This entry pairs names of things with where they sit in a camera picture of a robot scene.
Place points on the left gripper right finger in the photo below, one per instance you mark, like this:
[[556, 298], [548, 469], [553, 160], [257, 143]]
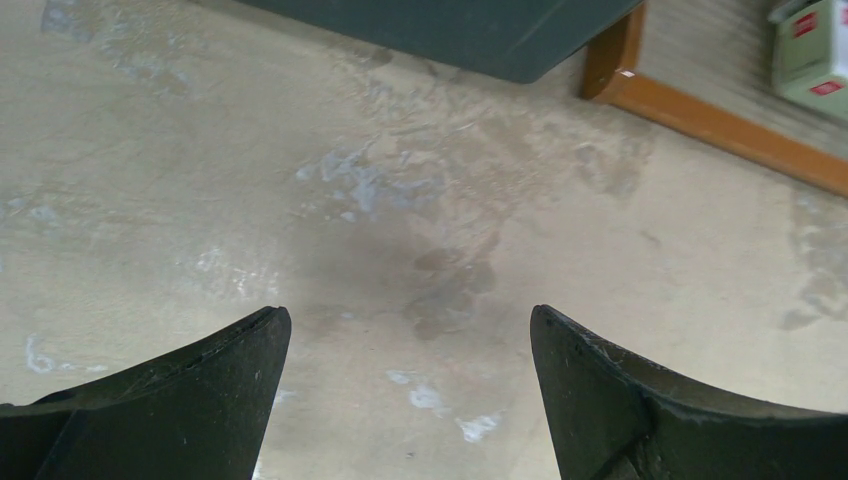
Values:
[[613, 414]]

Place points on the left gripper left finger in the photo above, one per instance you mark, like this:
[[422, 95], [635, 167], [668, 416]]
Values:
[[197, 412]]

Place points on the dark green trash bin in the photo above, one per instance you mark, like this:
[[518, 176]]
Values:
[[513, 40]]

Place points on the orange wooden shelf rack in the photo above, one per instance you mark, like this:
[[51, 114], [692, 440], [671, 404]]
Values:
[[701, 68]]

